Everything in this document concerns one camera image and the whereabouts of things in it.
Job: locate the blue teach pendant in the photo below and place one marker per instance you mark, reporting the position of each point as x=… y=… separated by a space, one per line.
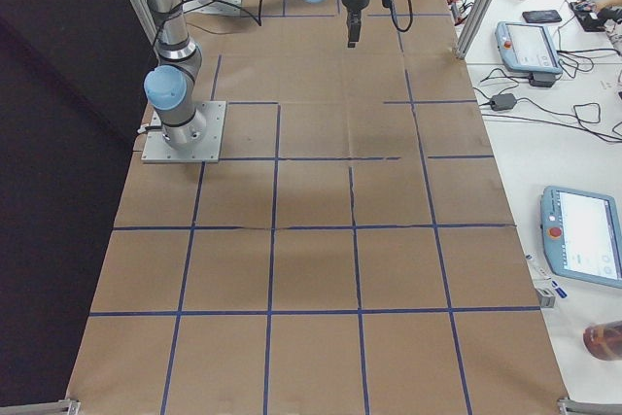
x=581 y=235
x=525 y=47

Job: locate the black smartphone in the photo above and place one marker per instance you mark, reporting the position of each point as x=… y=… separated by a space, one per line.
x=541 y=16

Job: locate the blue teach pendant far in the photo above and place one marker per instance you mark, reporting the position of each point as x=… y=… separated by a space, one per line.
x=525 y=47

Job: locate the black power adapter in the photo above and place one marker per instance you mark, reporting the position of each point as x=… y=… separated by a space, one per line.
x=502 y=102

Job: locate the blue teach pendant near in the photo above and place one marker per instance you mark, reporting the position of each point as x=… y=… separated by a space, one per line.
x=581 y=235

